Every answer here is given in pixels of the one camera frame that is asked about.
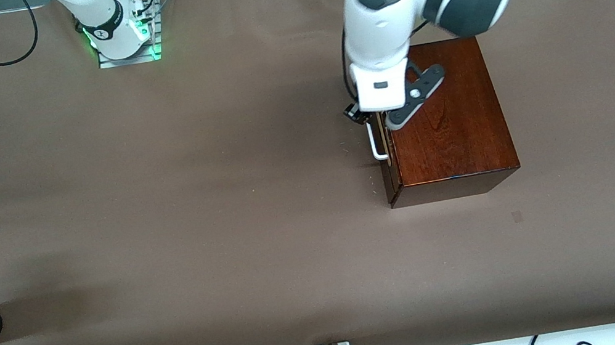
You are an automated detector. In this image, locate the wooden drawer with white handle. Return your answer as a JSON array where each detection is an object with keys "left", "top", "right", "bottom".
[{"left": 365, "top": 112, "right": 408, "bottom": 208}]

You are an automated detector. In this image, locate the brown table cover sheet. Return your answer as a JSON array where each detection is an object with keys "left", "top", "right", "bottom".
[{"left": 0, "top": 0, "right": 615, "bottom": 345}]

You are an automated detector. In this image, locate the dark brown wooden box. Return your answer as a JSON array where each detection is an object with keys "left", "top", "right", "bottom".
[{"left": 362, "top": 31, "right": 524, "bottom": 210}]

